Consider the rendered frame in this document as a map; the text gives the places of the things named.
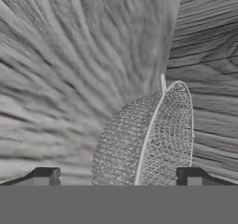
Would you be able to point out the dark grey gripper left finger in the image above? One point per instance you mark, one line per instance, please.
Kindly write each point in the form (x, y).
(43, 174)

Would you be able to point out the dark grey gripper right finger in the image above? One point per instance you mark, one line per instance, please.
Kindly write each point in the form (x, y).
(192, 173)

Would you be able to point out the silver mesh tea strainer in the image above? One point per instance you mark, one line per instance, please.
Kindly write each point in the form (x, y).
(145, 138)

